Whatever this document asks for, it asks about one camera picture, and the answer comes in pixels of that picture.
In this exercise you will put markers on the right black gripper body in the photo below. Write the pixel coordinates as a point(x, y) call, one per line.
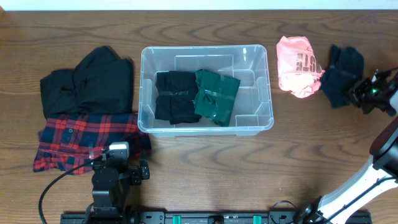
point(367, 96)

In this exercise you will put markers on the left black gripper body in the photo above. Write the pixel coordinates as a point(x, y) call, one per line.
point(136, 174)

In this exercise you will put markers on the dark navy garment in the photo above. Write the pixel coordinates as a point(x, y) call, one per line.
point(345, 68)

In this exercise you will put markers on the red navy plaid shirt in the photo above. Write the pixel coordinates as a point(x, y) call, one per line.
point(70, 140)

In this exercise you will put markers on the pink printed t-shirt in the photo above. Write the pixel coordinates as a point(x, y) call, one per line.
point(298, 70)

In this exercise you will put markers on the black taped garment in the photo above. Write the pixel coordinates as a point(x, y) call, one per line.
point(176, 95)

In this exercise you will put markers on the large black garment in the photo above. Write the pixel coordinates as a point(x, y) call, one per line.
point(102, 83)

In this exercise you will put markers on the dark green taped garment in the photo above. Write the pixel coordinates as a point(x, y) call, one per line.
point(216, 96)

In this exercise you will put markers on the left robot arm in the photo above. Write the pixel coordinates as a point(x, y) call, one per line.
point(110, 201)

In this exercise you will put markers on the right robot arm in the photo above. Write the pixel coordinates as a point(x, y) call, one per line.
point(379, 173)

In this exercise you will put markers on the clear plastic storage bin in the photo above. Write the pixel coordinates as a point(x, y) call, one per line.
point(252, 111)

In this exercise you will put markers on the black mounting rail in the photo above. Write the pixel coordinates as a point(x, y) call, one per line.
point(186, 218)

